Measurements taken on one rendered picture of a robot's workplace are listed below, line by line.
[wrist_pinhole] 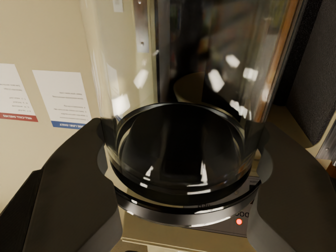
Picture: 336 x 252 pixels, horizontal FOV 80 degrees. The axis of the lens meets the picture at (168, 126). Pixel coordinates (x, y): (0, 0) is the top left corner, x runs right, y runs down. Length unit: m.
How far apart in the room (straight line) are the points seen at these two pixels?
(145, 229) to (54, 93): 0.75
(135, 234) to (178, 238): 0.07
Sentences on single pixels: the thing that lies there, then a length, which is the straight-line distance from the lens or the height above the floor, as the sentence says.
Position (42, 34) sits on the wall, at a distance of 0.92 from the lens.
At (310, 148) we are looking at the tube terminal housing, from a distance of 0.38.
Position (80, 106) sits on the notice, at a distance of 0.95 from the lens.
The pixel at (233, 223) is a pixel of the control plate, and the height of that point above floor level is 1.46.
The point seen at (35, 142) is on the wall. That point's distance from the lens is 1.25.
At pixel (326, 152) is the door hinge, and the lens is 0.39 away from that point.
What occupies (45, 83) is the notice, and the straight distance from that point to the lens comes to 0.99.
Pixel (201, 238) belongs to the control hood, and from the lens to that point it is 0.36.
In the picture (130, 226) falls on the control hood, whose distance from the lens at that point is 0.37.
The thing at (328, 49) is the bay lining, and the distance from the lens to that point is 0.39.
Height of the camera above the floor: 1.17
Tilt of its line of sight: 33 degrees up
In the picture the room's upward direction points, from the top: 180 degrees clockwise
